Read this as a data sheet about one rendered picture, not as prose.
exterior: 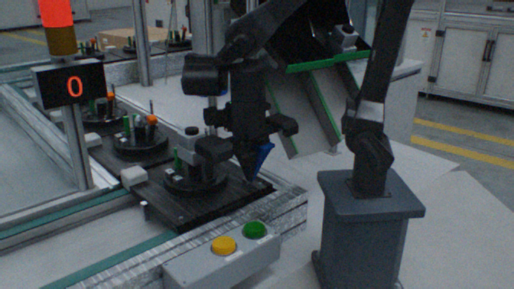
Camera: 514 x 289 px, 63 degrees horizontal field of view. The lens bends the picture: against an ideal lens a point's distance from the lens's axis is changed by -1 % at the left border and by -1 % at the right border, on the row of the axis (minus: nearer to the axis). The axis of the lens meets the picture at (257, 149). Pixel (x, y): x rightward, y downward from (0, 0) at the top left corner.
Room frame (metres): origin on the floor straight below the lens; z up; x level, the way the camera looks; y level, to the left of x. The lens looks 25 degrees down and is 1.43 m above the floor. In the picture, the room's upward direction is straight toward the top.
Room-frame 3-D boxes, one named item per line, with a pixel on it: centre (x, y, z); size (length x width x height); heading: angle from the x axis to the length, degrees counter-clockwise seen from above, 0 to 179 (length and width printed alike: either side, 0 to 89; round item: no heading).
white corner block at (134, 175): (0.82, 0.27, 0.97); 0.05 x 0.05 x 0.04; 41
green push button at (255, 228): (0.64, 0.00, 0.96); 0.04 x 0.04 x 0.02
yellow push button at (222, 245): (0.59, 0.06, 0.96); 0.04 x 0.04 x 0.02
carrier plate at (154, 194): (0.81, 0.13, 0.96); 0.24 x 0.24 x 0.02; 41
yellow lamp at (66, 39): (0.77, 0.36, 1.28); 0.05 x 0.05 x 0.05
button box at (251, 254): (0.59, 0.06, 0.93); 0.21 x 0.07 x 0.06; 131
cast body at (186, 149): (0.82, 0.14, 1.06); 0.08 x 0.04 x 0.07; 41
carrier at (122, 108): (1.19, 0.46, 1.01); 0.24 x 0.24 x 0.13; 41
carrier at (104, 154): (1.00, 0.30, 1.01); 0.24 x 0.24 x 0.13; 41
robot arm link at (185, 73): (0.66, 0.06, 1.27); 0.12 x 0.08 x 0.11; 81
